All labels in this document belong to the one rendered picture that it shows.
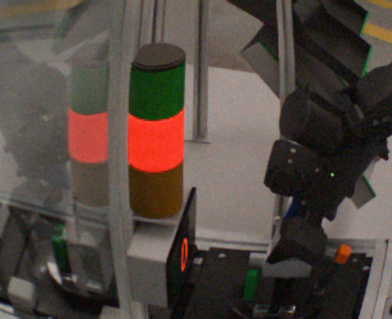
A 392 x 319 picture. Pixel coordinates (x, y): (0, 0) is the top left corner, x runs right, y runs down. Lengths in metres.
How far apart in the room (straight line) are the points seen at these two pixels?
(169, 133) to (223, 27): 3.11
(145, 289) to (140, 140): 0.15
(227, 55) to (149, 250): 2.87
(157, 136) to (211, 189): 0.78
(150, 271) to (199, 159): 0.80
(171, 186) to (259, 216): 0.70
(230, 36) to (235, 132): 2.14
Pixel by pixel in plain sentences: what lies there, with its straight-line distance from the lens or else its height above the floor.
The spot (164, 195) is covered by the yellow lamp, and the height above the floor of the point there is 1.29.
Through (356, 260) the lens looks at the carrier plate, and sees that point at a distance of 1.48.
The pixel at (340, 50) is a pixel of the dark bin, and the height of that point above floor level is 1.21.
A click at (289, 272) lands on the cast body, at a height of 1.05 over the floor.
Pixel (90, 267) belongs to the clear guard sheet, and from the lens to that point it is 0.97.
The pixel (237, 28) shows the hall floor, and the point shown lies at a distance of 4.12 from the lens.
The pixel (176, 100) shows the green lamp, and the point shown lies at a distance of 1.01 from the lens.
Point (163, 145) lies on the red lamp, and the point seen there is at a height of 1.34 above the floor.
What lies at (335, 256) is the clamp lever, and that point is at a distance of 1.33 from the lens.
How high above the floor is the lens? 1.90
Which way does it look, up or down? 34 degrees down
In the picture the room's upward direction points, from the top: 1 degrees clockwise
